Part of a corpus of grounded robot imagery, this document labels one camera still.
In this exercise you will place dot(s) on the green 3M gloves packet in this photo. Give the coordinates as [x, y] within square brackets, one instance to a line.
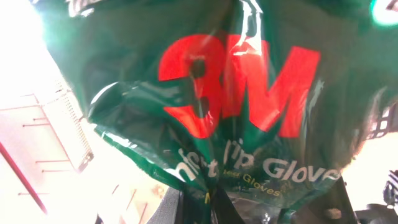
[269, 100]

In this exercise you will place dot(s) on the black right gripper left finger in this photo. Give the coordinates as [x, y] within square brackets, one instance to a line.
[170, 209]

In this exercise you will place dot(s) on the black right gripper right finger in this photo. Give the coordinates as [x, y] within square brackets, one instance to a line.
[223, 210]

